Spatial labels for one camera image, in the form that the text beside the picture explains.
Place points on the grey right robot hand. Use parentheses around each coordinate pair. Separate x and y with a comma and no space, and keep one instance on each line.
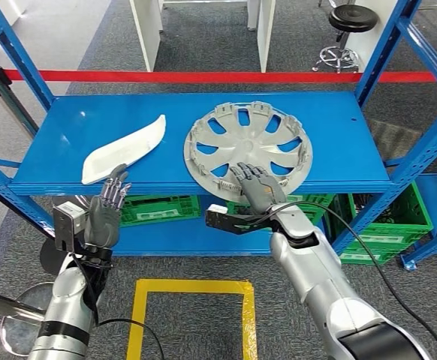
(261,194)

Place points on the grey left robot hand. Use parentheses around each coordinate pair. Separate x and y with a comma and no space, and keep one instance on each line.
(104,223)

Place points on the grey plastic wheel hubcap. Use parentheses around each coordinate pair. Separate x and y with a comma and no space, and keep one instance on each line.
(249,144)

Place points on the white curved plastic part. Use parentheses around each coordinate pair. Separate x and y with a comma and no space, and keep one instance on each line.
(120,151)

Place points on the blue metal shelf rack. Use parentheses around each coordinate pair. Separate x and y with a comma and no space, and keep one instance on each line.
(432,194)
(53,149)

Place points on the green folded plastic crate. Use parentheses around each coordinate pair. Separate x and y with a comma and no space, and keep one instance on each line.
(316,200)
(304,213)
(158,201)
(184,216)
(369,256)

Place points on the long red barrier belt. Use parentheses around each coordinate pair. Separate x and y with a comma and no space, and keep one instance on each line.
(203,77)

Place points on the white desk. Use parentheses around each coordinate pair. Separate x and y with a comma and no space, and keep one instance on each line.
(265,30)

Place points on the dark olive floor mat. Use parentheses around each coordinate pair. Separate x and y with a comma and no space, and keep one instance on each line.
(385,139)

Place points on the dark stanchion with chrome base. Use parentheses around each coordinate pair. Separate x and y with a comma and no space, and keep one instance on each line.
(4,92)

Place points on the green open plastic crate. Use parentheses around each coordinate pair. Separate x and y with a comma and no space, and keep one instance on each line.
(413,218)

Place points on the black round stool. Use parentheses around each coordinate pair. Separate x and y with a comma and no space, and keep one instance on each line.
(354,17)

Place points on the white cabinet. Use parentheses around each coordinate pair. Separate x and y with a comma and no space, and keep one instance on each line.
(369,22)

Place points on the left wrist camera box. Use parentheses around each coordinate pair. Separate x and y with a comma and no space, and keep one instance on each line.
(68,226)

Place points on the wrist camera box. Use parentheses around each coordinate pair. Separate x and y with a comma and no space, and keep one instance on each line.
(68,226)
(233,223)

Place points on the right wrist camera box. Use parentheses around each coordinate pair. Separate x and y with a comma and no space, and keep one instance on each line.
(233,223)

